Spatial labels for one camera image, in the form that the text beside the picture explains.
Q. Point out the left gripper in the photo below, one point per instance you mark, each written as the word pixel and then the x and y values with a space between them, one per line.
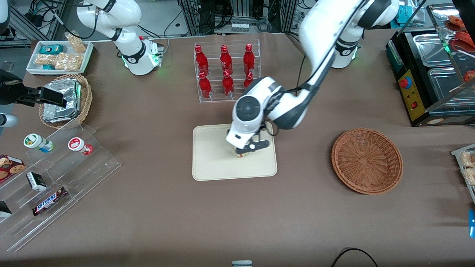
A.
pixel 228 131

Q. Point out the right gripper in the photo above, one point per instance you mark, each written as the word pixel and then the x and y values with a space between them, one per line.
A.
pixel 11 92

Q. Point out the triangle sandwich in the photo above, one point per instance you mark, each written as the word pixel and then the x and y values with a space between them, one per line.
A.
pixel 243 155

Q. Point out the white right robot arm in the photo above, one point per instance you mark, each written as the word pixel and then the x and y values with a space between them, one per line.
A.
pixel 130 48

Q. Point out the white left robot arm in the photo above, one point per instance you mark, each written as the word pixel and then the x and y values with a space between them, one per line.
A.
pixel 319 29

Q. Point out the tan wicker basket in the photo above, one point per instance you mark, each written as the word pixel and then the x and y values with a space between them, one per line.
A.
pixel 86 97

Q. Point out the white rectangular snack tray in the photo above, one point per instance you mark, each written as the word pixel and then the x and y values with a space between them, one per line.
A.
pixel 33 68

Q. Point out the beige serving tray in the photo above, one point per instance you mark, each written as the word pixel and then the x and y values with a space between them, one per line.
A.
pixel 211 159

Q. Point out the round brown wicker basket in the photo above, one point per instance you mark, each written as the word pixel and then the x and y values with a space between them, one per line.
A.
pixel 365 161

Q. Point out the clear tray with snacks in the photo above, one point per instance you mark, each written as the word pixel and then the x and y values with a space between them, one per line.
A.
pixel 467 174

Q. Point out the silver foil pack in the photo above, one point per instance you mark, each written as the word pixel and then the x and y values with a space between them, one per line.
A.
pixel 65 89
pixel 55 115

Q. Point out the small teal snack packet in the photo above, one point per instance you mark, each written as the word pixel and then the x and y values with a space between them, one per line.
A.
pixel 48 67

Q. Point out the clear bag of peanut snacks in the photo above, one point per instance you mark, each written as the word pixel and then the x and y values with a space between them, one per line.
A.
pixel 77 42
pixel 68 61
pixel 45 59

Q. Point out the green-capped white yogurt bottle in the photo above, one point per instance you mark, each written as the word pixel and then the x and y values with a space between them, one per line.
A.
pixel 37 142

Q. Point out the teal snack box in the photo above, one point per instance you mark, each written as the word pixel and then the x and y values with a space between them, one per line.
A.
pixel 51 49

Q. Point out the red-capped white yogurt bottle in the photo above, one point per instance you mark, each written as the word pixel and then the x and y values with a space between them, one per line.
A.
pixel 78 145

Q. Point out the clear acrylic bottle rack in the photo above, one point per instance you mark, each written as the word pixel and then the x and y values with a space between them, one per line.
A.
pixel 215 99

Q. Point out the red cola bottle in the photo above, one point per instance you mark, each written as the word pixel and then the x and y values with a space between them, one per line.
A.
pixel 201 61
pixel 249 59
pixel 228 85
pixel 225 61
pixel 248 79
pixel 205 87

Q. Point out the clear acrylic step stand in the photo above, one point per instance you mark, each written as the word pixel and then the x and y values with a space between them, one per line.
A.
pixel 81 174

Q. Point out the red cookie box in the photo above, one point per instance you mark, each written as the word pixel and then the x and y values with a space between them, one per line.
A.
pixel 10 167

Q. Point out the small black white box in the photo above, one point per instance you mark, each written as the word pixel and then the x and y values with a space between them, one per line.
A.
pixel 36 181

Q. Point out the Snickers chocolate bar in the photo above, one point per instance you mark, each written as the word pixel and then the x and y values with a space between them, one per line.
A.
pixel 49 200

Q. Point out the grey metal object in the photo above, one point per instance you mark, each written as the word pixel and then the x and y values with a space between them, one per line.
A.
pixel 242 263

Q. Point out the black snack box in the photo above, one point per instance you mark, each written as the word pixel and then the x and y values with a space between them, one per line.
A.
pixel 4 210

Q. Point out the aluminium equipment rack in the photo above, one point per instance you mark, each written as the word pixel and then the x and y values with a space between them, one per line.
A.
pixel 237 15

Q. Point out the black food warmer appliance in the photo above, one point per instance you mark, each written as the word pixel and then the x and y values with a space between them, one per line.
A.
pixel 415 100

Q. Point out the blue object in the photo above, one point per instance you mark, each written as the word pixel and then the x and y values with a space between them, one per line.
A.
pixel 472 224

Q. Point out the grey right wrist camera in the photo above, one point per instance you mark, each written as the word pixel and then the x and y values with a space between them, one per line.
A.
pixel 7 120

